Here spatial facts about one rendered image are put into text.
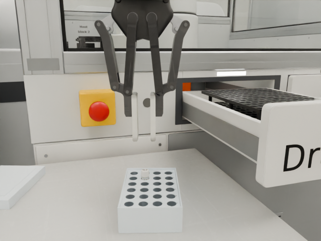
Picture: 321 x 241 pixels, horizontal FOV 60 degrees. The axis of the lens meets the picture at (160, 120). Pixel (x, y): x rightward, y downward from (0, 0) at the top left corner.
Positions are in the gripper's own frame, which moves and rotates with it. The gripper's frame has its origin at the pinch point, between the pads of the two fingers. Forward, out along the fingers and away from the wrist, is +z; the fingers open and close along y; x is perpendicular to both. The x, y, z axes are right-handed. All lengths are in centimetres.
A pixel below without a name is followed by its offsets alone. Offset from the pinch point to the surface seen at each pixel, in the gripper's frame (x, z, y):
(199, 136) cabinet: -26.1, 11.5, -13.1
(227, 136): -4.1, 4.5, -14.0
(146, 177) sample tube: 0.6, 9.6, -0.3
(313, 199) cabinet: -36, 36, -51
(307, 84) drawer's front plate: -32, -1, -42
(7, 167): -9.0, 12.0, 26.5
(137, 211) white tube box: 9.1, 10.3, 0.7
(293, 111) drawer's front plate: 7.4, -2.4, -18.9
